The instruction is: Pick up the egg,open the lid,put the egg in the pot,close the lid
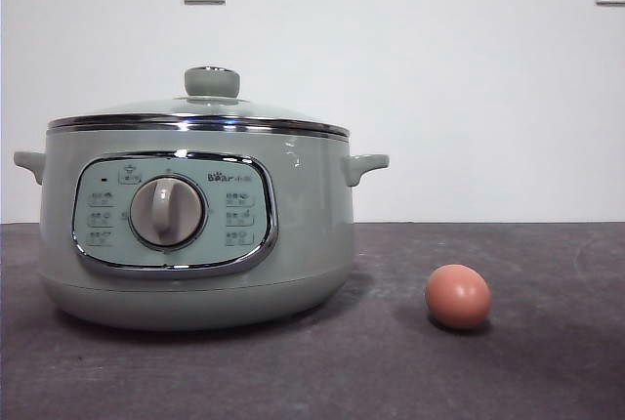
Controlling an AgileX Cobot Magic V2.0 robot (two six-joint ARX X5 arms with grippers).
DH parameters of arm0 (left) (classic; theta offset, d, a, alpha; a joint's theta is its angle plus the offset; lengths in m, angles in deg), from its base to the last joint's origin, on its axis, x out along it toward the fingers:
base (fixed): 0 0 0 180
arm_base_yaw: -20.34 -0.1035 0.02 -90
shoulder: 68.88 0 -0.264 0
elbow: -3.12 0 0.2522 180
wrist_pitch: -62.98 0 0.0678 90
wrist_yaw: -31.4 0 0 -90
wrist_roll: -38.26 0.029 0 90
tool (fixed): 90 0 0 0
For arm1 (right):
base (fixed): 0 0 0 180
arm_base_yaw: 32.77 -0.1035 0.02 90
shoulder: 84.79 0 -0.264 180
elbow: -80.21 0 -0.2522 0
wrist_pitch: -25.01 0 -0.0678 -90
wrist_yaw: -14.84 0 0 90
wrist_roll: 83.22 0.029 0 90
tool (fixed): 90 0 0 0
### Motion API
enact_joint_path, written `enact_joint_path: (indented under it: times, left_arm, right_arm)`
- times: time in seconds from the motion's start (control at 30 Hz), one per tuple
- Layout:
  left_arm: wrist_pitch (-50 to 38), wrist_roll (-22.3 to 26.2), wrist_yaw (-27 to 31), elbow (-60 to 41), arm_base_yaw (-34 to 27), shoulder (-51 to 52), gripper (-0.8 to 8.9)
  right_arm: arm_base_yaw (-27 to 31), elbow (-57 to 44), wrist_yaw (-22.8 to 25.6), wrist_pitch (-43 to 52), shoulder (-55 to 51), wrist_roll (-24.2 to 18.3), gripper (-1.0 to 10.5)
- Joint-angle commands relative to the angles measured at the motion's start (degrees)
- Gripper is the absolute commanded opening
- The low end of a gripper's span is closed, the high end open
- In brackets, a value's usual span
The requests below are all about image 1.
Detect glass lid with green knob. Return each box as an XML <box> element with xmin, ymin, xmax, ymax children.
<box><xmin>47</xmin><ymin>65</ymin><xmax>351</xmax><ymax>139</ymax></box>

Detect brown egg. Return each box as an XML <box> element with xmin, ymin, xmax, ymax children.
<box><xmin>424</xmin><ymin>264</ymin><xmax>491</xmax><ymax>331</ymax></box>

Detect sage green electric cooking pot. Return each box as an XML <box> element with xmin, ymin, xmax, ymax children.
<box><xmin>13</xmin><ymin>121</ymin><xmax>391</xmax><ymax>333</ymax></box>

